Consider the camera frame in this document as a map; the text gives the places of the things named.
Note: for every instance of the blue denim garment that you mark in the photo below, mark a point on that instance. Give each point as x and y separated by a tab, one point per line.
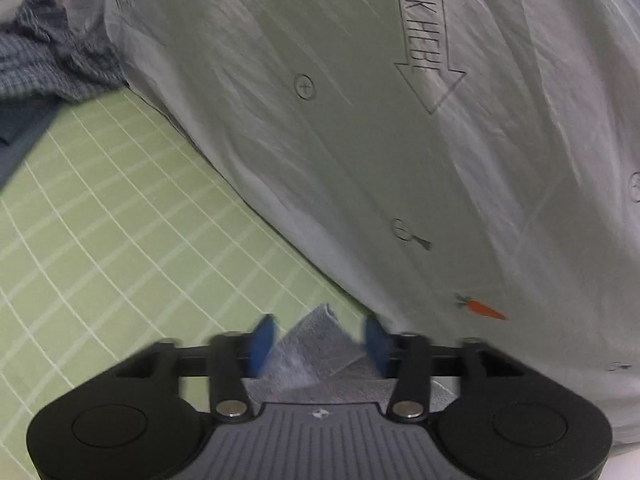
20	130

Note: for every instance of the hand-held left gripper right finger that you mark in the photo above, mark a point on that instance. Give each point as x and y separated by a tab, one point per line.
377	345

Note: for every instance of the grey zip hoodie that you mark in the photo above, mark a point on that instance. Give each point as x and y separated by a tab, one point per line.
315	350

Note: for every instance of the blue plaid shirt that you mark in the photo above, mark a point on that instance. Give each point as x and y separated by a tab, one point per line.
30	65

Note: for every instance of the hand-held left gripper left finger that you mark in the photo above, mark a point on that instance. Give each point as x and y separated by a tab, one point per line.
262	345

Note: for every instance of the white carrot printed sheet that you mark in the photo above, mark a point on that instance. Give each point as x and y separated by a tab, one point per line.
350	135

